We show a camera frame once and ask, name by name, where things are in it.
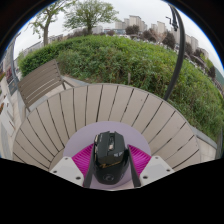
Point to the slatted wooden chair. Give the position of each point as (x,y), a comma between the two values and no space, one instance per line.
(40,83)

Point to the black computer mouse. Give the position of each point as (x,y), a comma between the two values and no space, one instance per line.
(110,156)

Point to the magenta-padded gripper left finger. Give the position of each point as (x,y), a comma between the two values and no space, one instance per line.
(81,160)

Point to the round-crowned tree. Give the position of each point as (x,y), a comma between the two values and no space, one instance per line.
(90,13)

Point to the grey sign pillar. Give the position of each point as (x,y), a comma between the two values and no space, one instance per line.
(14,63)

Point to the curved black umbrella pole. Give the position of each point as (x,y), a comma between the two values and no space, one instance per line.
(180,53)

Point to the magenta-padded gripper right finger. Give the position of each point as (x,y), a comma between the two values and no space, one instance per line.
(141,160)

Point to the thin-crowned tree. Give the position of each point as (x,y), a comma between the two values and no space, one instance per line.
(45,23)

